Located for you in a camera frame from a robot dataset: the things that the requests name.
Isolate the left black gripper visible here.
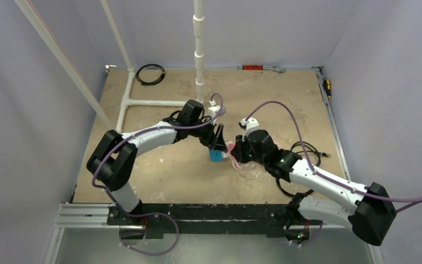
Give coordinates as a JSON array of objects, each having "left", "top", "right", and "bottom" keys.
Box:
[{"left": 189, "top": 118, "right": 227, "bottom": 152}]

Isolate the yellow handled screwdriver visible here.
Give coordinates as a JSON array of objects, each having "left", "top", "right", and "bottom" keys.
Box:
[{"left": 323, "top": 79, "right": 332, "bottom": 99}]

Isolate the black cable bundle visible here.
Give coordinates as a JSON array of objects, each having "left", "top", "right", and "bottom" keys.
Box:
[{"left": 275, "top": 141, "right": 332, "bottom": 198}]

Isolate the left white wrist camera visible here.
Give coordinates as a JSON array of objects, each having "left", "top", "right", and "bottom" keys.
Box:
[{"left": 207, "top": 105, "right": 225, "bottom": 118}]

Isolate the aluminium extrusion rail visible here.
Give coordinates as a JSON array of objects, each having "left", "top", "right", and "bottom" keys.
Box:
[{"left": 56, "top": 203, "right": 352, "bottom": 228}]

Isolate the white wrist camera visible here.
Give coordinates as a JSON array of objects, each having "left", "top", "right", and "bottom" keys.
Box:
[
  {"left": 207, "top": 105, "right": 225, "bottom": 118},
  {"left": 238, "top": 117, "right": 259, "bottom": 141}
]

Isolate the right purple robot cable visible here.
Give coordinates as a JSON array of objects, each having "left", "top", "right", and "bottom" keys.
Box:
[{"left": 245, "top": 101, "right": 422, "bottom": 248}]

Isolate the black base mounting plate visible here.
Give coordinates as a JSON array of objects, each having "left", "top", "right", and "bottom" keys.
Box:
[{"left": 107, "top": 203, "right": 318, "bottom": 239}]

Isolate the black coiled cable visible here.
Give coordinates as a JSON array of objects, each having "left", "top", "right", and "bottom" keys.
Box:
[{"left": 135, "top": 64, "right": 166, "bottom": 86}]

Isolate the red adjustable wrench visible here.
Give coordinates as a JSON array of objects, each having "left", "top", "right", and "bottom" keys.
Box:
[{"left": 237, "top": 64, "right": 286, "bottom": 73}]

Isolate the white PVC pipe frame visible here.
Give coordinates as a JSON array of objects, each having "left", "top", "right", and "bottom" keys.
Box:
[{"left": 15, "top": 1, "right": 204, "bottom": 132}]

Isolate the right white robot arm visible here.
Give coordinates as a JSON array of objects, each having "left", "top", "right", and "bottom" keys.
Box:
[{"left": 231, "top": 130, "right": 397, "bottom": 246}]

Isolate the pink coiled power cord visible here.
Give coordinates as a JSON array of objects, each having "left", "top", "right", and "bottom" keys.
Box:
[{"left": 231, "top": 159, "right": 257, "bottom": 172}]

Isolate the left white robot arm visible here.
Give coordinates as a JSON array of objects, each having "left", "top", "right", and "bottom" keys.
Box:
[{"left": 86, "top": 100, "right": 227, "bottom": 225}]

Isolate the pink plug adapter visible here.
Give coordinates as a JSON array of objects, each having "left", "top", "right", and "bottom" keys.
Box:
[{"left": 227, "top": 142, "right": 235, "bottom": 152}]

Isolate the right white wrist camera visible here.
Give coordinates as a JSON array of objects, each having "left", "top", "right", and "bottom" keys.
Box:
[{"left": 238, "top": 117, "right": 259, "bottom": 141}]

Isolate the blue plug adapter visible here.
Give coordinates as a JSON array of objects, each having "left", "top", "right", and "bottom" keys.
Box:
[{"left": 209, "top": 150, "right": 223, "bottom": 162}]

